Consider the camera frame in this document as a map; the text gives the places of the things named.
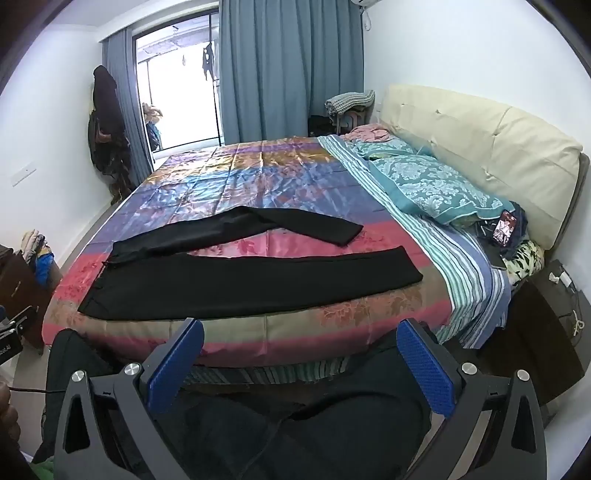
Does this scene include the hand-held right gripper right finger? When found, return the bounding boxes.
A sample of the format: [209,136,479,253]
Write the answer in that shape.
[396,318,548,480]

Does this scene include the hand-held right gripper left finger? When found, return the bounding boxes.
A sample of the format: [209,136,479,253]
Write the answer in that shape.
[54,318,205,480]

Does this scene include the black pants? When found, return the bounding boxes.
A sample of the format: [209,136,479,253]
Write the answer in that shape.
[78,206,424,320]

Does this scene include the person's left hand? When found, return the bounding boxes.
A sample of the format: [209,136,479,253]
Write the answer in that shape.
[0,383,21,455]

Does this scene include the pile of clothes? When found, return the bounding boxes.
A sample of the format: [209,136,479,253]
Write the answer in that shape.
[21,229,56,287]

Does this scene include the striped bed sheet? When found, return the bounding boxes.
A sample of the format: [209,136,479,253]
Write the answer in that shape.
[318,135,511,349]

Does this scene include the dark wooden nightstand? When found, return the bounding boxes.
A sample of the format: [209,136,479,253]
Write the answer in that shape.
[478,258,585,407]

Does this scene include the person's dark trousers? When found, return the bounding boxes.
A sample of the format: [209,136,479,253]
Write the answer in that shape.
[34,329,435,480]

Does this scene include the black and white floral cloth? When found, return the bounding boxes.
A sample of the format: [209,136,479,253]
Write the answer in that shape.
[503,240,544,278]

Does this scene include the smartphone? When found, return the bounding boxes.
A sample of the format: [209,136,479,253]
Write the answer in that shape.
[493,210,519,244]

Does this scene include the dark blue clothes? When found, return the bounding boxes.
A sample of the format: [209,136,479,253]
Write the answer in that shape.
[508,202,531,234]

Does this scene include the large teal patterned pillow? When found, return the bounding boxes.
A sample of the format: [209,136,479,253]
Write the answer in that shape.
[367,154,515,225]

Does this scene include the multicolour satin bedspread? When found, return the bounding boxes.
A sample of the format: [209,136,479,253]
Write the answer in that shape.
[41,137,455,370]

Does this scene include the small teal patterned pillow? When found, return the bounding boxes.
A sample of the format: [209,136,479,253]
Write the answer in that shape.
[353,138,435,161]

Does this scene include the dark coats on rack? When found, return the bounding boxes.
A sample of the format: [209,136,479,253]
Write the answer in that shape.
[88,65,132,204]

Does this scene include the clutter on balcony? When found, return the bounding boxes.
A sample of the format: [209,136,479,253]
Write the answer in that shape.
[142,102,163,152]

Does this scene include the pink cloth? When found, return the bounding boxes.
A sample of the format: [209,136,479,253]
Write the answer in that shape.
[347,124,391,141]

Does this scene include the black bag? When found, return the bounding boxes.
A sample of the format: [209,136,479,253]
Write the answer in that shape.
[308,115,340,138]

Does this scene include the narrow blue curtain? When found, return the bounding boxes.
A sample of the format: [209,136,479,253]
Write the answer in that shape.
[102,34,155,185]

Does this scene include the glass balcony door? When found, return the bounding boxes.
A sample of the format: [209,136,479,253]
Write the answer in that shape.
[134,13,222,153]

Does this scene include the grey chair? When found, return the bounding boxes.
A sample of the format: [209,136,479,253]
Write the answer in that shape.
[324,90,376,123]

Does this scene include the wide blue curtain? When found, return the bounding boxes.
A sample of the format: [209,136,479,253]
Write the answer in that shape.
[218,0,365,144]

